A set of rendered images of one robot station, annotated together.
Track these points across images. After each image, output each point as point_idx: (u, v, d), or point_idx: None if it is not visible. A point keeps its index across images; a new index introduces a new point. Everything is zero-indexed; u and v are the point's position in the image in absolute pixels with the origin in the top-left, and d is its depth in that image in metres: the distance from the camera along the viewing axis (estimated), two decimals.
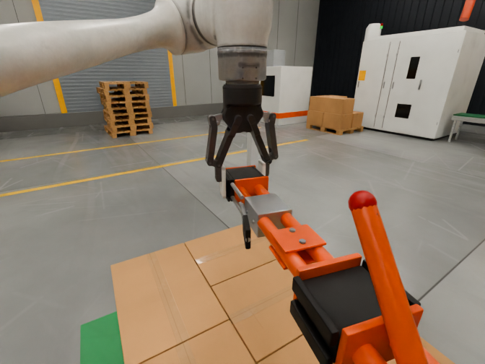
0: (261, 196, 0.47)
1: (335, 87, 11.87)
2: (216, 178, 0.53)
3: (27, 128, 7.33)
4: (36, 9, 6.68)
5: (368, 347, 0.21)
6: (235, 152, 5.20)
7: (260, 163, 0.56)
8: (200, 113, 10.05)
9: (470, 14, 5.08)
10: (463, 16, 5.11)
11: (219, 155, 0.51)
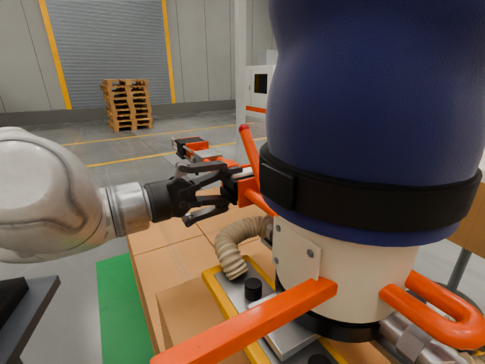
0: (203, 150, 0.74)
1: None
2: (235, 166, 0.55)
3: (35, 123, 7.80)
4: (43, 12, 7.16)
5: (250, 188, 0.50)
6: (228, 144, 5.68)
7: None
8: (198, 110, 10.52)
9: None
10: None
11: (213, 171, 0.53)
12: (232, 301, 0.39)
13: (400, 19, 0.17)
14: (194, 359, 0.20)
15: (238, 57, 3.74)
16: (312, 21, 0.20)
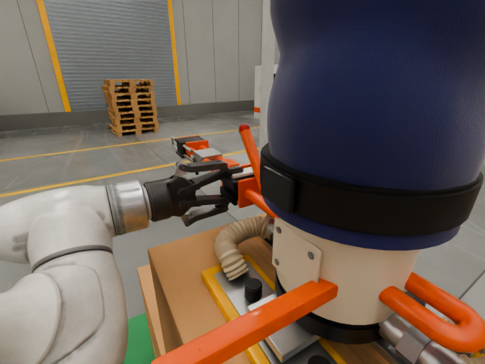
0: (203, 149, 0.73)
1: None
2: (235, 166, 0.55)
3: (31, 127, 7.24)
4: (40, 6, 6.59)
5: (250, 188, 0.50)
6: (244, 151, 5.11)
7: None
8: (204, 112, 9.96)
9: None
10: None
11: (213, 170, 0.53)
12: (232, 302, 0.39)
13: (404, 24, 0.17)
14: (195, 362, 0.20)
15: (265, 53, 3.17)
16: (315, 24, 0.20)
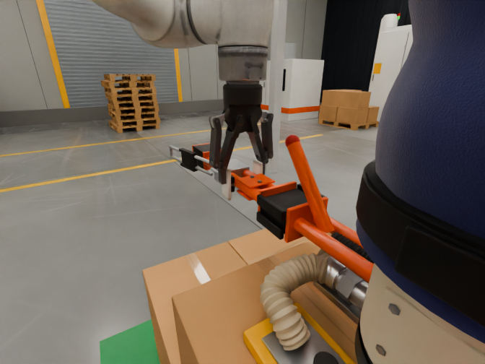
0: None
1: (343, 83, 11.59)
2: (221, 180, 0.52)
3: (29, 123, 7.05)
4: None
5: (301, 218, 0.39)
6: None
7: (256, 163, 0.56)
8: (206, 109, 9.77)
9: None
10: None
11: (224, 157, 0.50)
12: None
13: None
14: None
15: (276, 40, 2.98)
16: None
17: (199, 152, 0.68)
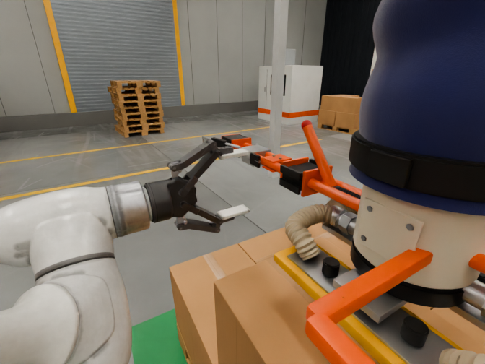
0: (251, 146, 0.78)
1: (343, 87, 11.83)
2: (226, 146, 0.52)
3: (37, 128, 7.28)
4: (47, 8, 6.64)
5: (313, 178, 0.55)
6: None
7: (221, 214, 0.56)
8: (208, 112, 10.00)
9: None
10: None
11: (203, 155, 0.50)
12: (312, 277, 0.44)
13: None
14: (344, 305, 0.25)
15: (277, 56, 3.22)
16: (440, 30, 0.25)
17: (228, 140, 0.84)
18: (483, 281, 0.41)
